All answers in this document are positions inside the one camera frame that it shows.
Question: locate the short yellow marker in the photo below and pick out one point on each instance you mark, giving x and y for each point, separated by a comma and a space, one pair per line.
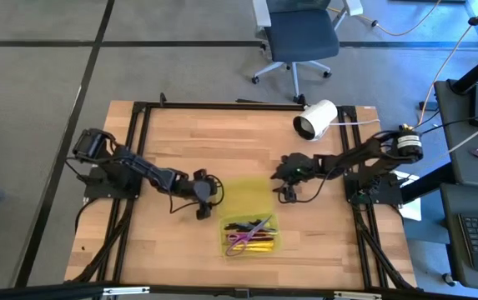
261, 243

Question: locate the translucent yellow-green supply box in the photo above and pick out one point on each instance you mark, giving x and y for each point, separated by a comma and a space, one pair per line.
247, 196

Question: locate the silver metal bracket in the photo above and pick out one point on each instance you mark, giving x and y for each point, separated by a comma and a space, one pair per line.
357, 295
126, 290

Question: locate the thick black marker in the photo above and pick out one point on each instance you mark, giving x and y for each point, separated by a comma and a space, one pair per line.
236, 227

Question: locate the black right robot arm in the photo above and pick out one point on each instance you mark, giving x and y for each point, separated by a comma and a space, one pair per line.
347, 156

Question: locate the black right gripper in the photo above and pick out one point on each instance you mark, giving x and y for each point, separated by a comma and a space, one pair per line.
297, 168

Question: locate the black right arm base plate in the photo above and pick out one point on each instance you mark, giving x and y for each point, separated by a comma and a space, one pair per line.
388, 193

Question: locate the black aluminium table frame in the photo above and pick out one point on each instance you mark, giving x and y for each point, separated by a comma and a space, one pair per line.
222, 106

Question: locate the dark red pen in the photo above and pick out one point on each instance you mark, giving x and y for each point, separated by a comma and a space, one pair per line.
263, 238

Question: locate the grey office chair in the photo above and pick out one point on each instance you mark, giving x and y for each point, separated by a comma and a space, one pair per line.
301, 35

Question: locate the yellow power plug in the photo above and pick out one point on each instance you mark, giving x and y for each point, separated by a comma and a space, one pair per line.
406, 126

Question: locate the black desk leg beam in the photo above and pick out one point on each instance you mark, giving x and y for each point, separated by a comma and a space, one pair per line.
426, 183
476, 73

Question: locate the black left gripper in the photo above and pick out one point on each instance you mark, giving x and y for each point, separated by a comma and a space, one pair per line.
199, 191

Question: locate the dark grey desk top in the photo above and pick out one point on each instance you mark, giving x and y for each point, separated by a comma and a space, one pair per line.
455, 146
451, 250

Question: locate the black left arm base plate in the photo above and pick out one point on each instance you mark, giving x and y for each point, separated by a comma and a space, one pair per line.
97, 191

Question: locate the white paper sheet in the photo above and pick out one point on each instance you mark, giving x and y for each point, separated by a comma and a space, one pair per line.
411, 210

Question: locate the black pen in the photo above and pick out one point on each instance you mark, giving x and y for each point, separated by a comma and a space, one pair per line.
268, 229

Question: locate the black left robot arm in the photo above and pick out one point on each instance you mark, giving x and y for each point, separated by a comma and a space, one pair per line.
138, 166

